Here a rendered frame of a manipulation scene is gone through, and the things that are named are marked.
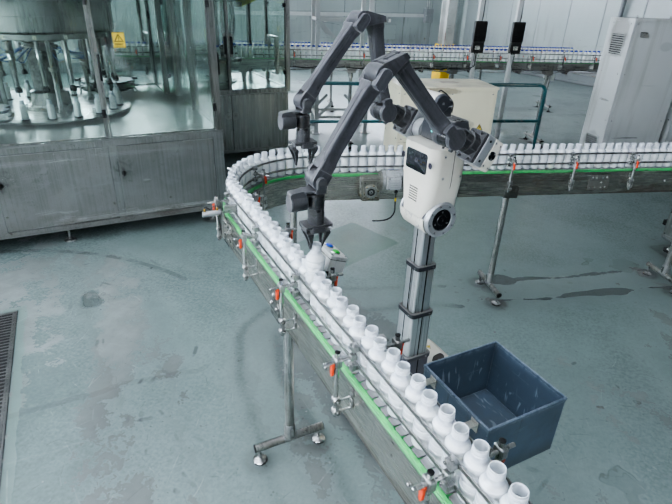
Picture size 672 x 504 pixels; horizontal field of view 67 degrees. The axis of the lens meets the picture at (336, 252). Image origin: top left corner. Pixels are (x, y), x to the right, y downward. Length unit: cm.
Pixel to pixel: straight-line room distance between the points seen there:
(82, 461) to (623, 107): 676
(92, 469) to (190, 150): 289
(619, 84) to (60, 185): 622
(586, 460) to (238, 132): 545
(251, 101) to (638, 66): 475
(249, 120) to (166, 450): 492
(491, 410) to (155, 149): 364
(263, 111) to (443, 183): 504
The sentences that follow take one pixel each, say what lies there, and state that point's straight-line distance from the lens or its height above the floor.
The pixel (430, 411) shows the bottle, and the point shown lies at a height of 113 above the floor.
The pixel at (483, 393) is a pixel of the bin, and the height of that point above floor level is 73.
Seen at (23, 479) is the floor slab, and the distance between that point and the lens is 291.
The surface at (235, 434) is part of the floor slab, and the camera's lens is 279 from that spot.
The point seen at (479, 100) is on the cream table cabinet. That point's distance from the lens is 592.
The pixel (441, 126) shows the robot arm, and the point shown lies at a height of 163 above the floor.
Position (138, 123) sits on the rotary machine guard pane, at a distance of 468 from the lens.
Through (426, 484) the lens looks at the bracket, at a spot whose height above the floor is 108.
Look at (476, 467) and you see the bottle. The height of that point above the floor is 112.
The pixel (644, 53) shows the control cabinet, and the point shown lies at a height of 151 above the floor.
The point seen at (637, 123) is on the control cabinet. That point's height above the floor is 68.
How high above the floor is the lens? 202
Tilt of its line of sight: 27 degrees down
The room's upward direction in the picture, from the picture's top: 2 degrees clockwise
